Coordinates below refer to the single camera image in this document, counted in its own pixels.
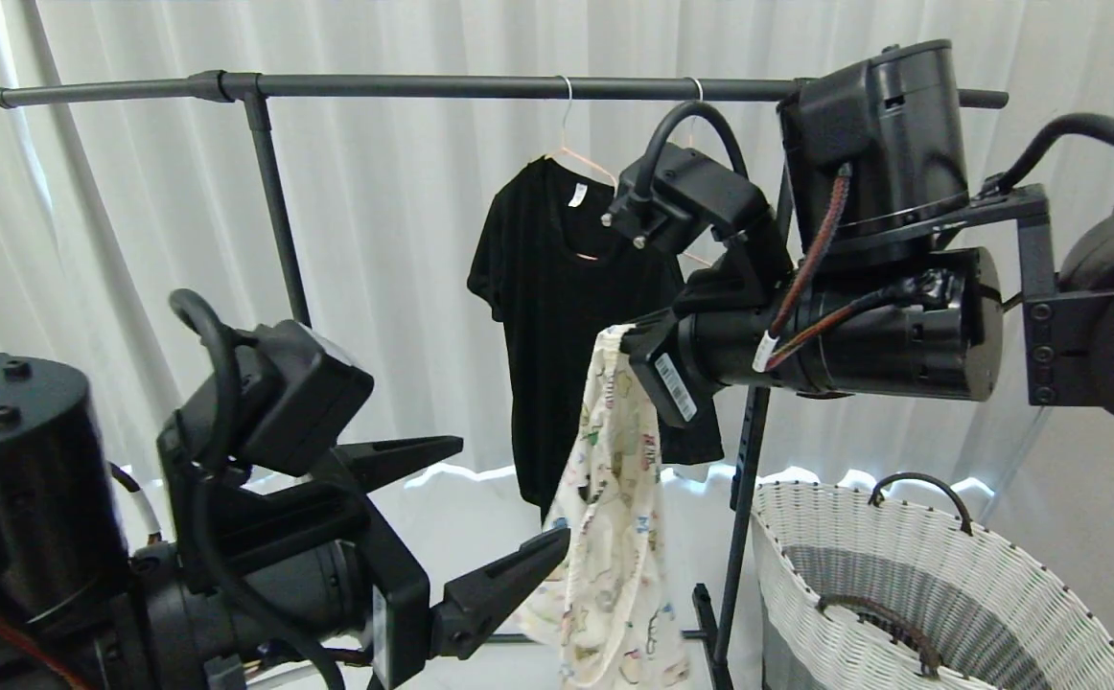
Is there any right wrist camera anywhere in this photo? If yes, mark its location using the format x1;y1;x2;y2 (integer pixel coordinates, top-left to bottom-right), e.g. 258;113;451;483
601;144;793;288

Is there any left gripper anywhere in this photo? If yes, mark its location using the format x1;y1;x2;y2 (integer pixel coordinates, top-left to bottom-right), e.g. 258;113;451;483
126;436;572;690

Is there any black garment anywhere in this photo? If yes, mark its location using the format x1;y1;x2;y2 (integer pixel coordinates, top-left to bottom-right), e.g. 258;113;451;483
467;156;726;523

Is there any black clothes rack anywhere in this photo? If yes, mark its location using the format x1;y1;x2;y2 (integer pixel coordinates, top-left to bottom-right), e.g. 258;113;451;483
0;70;1009;690

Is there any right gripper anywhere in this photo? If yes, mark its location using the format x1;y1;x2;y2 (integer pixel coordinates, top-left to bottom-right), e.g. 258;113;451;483
629;247;1004;427

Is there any white curtain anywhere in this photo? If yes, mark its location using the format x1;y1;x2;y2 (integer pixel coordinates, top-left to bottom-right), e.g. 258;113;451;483
0;0;1114;499

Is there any pink clothes hanger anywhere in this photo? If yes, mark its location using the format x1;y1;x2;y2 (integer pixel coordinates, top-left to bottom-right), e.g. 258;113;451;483
545;77;620;262
682;79;713;269

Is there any white laundry basket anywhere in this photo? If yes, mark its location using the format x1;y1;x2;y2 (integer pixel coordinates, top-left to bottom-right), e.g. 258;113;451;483
751;472;1114;690

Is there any cream printed garment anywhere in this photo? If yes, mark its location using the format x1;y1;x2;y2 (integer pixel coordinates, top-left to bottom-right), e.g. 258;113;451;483
519;324;692;690

